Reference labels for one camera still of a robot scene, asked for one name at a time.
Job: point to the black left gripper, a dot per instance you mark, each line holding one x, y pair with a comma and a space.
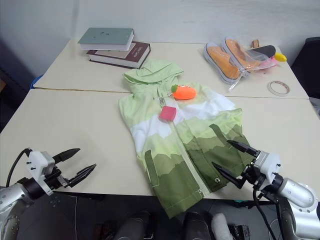
53, 178

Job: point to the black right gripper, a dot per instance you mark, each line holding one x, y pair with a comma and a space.
256, 178

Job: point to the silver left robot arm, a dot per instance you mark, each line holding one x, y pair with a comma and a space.
10, 197

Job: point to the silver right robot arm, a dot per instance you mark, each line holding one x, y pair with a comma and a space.
297, 192

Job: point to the grey rounded shape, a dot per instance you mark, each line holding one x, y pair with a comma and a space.
221, 226

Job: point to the green gradient hooded zip vest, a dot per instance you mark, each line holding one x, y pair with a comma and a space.
170, 155

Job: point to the dark rounded shape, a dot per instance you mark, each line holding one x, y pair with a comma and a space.
135, 226
197, 226

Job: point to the white adhesive tape roll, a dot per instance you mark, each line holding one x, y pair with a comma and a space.
271, 88

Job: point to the orange carrot plush toy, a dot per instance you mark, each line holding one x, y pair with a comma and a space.
185, 93

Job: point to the blue round container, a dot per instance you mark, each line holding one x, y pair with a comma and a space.
35, 82

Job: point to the orange canvas sneaker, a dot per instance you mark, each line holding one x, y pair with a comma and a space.
222, 63
238, 53

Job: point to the pink soft object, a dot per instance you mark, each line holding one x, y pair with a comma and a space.
268, 64

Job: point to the orange sneakers in bag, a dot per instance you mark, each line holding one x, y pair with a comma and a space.
250, 60

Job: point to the small yellow toy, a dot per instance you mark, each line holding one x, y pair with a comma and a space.
281, 57

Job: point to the black office chair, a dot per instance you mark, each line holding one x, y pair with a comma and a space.
308, 62

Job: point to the thick maroon hardcover book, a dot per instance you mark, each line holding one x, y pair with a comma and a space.
135, 56

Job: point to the thick grey-green hardcover book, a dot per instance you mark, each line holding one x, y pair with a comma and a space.
107, 36

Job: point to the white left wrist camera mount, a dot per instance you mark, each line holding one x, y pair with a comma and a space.
40, 162

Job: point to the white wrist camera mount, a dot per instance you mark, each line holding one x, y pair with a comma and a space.
40, 162
271, 160

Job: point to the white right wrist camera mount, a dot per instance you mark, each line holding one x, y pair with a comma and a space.
271, 160

